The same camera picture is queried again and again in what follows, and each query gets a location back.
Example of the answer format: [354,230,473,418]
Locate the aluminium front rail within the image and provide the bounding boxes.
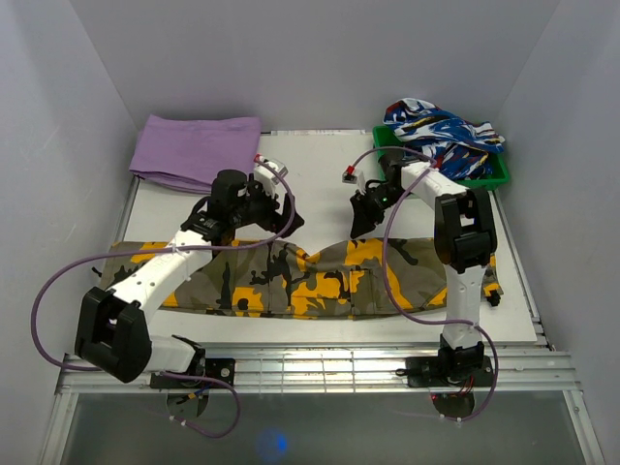
[56,341,582,395]

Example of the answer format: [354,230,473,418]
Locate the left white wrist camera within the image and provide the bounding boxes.
[254,154,288,189]

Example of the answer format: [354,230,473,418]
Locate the green plastic bin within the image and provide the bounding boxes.
[372,126,511,191]

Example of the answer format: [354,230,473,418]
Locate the camouflage cargo trousers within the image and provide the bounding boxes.
[94,235,505,321]

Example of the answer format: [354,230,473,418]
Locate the folded purple trousers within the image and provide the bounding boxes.
[129,114,262,195]

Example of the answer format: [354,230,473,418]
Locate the blue white patterned garment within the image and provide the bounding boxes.
[383,98,505,181]

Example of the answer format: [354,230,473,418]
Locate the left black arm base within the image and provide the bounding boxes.
[149,357,236,390]

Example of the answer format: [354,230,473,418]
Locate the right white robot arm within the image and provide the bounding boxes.
[342,146,498,388]

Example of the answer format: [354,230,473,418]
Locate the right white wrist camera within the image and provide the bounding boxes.
[341,166,366,193]

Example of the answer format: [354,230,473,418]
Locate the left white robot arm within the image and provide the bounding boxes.
[75,158,304,388]

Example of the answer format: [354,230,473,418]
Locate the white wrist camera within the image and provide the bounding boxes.
[254,154,288,189]
[341,166,366,193]

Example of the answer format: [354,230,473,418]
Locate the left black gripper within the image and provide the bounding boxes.
[231,174,304,239]

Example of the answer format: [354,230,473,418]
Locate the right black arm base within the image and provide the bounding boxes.
[395,356,495,388]

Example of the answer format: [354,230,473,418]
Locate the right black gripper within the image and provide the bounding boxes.
[350,184,412,239]

